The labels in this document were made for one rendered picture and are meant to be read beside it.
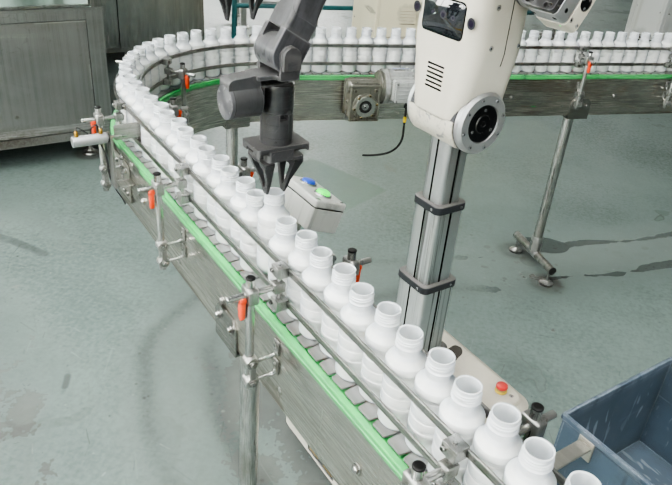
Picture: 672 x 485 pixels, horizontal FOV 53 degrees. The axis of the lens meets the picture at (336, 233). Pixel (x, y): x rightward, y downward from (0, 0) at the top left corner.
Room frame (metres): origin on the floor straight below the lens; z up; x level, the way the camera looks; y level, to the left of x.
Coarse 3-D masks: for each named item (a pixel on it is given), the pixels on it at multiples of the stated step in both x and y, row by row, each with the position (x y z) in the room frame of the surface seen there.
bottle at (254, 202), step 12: (252, 192) 1.15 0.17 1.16; (252, 204) 1.12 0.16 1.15; (240, 216) 1.12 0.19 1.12; (252, 216) 1.11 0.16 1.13; (240, 228) 1.12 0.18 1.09; (252, 228) 1.10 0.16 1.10; (240, 240) 1.12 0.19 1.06; (252, 240) 1.10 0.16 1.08; (252, 252) 1.10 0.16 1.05; (240, 264) 1.12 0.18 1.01
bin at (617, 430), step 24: (624, 384) 0.93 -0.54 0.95; (648, 384) 0.98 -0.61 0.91; (576, 408) 0.86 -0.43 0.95; (600, 408) 0.90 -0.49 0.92; (624, 408) 0.95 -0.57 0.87; (648, 408) 1.01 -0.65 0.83; (576, 432) 0.82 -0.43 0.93; (600, 432) 0.92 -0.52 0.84; (624, 432) 0.97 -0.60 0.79; (648, 432) 1.00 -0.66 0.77; (576, 456) 0.77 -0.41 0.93; (600, 456) 0.78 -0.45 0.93; (624, 456) 0.97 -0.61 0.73; (648, 456) 0.97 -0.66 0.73; (600, 480) 0.76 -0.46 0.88; (624, 480) 0.74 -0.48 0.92; (648, 480) 0.91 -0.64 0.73
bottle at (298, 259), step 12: (300, 240) 0.98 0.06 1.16; (312, 240) 0.98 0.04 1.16; (300, 252) 0.98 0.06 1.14; (288, 264) 0.98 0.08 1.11; (300, 264) 0.96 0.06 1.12; (300, 276) 0.96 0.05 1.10; (288, 288) 0.98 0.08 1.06; (300, 288) 0.96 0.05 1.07; (300, 300) 0.96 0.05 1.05; (288, 312) 0.97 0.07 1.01
